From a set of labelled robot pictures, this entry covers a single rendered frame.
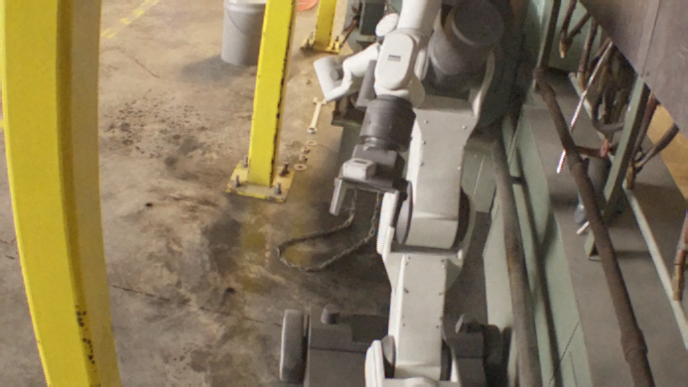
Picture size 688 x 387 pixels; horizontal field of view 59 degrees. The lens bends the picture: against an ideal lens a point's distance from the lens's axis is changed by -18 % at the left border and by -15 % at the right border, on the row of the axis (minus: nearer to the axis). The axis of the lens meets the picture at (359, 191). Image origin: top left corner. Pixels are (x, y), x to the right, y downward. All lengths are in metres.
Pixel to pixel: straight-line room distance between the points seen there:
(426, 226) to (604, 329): 0.47
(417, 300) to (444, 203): 0.22
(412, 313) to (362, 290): 0.72
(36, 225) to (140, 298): 1.32
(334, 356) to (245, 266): 0.64
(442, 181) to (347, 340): 0.49
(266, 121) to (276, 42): 0.31
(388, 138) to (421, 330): 0.52
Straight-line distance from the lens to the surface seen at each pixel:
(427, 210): 1.54
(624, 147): 1.46
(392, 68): 1.26
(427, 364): 1.57
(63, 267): 0.88
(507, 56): 2.47
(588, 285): 1.49
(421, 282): 1.59
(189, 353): 1.98
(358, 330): 1.83
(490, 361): 1.89
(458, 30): 1.35
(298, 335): 1.80
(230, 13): 3.80
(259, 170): 2.68
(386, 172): 1.23
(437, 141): 1.55
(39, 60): 0.76
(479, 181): 2.76
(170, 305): 2.14
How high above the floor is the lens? 1.39
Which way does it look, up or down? 30 degrees down
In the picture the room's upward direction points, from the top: 10 degrees clockwise
